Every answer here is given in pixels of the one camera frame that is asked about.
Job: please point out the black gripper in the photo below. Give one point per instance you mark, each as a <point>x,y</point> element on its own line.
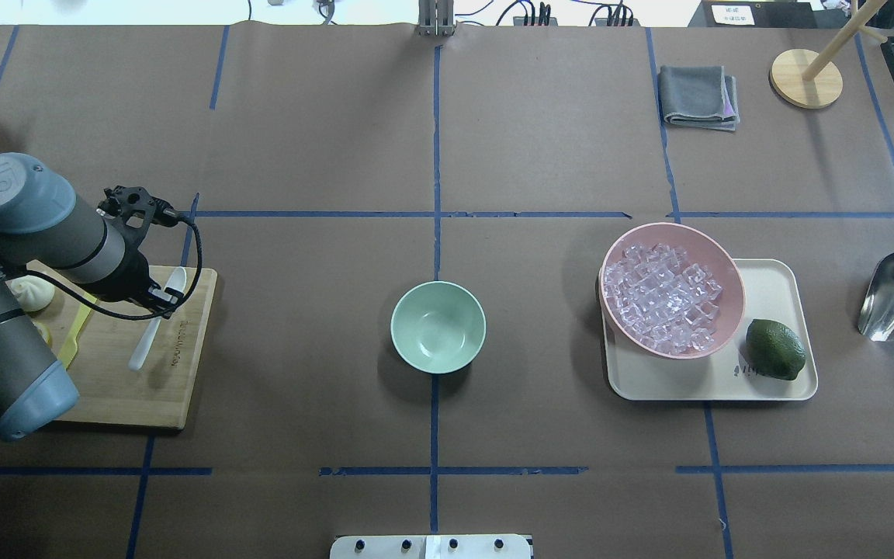
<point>134,278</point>

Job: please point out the white plastic spoon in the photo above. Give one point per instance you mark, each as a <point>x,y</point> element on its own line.
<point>176,282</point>

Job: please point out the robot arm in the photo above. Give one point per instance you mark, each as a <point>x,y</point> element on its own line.
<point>48,231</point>

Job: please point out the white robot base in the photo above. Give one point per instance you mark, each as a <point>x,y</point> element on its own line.
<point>487,545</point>

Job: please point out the green bowl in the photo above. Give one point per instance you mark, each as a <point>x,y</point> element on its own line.
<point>438,327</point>

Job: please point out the pink bowl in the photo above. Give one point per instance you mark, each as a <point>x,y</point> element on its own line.
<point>703,250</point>

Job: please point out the pile of ice cubes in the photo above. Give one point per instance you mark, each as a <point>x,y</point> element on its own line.
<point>663,299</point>

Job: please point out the white steamed bun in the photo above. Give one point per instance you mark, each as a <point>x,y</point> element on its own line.
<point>32,293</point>

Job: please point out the lemon slice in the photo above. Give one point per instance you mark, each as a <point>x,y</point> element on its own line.
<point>45,332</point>

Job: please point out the yellow plastic knife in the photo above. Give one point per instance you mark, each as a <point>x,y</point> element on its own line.
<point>70,326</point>

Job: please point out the grey folded cloth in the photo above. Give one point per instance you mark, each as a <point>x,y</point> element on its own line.
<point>700,97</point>

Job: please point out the beige tray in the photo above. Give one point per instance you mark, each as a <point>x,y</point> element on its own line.
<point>771,292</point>

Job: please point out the green avocado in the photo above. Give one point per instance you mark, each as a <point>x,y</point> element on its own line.
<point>773,350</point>

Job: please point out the wooden mug tree stand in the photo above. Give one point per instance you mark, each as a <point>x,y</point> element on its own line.
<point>811,80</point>

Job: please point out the metal frame post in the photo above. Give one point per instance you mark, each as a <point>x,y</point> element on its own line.
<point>436,18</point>

